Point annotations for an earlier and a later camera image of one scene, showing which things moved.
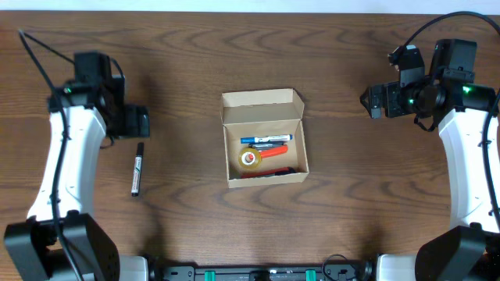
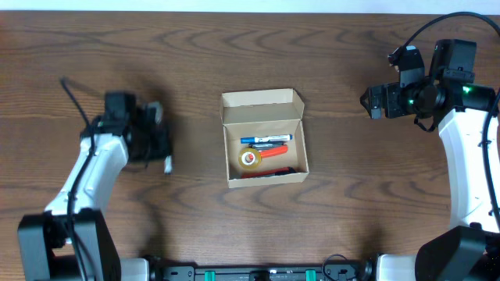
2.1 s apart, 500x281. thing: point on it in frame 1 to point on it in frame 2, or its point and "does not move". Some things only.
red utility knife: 275,172 does not move
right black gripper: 382,100 does not move
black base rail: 366,271 does not move
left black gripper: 137,121 to 157,141
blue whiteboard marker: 246,140 does not move
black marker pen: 137,169 to 168,165
